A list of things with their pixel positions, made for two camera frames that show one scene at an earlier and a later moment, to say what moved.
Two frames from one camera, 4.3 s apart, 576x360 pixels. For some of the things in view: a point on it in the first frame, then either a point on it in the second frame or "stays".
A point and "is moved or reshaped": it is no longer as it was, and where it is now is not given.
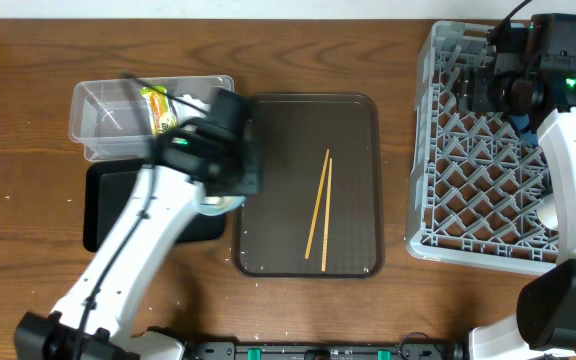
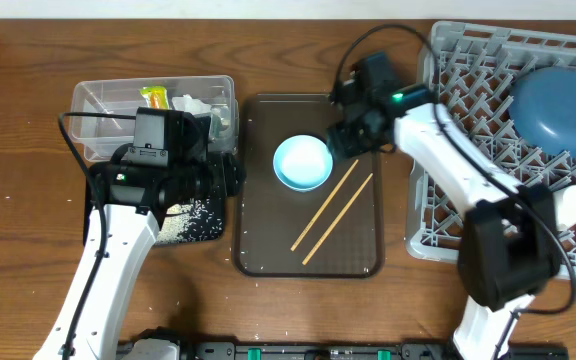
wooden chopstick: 327,211 → 339,218
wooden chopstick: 313,225 is moved or reshaped
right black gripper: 474,88 → 343,139
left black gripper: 247,185 → 218,177
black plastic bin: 106,185 stays
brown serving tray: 320,211 stays
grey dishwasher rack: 478,178 stays
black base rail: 326,350 stays
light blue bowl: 220,204 → 303,162
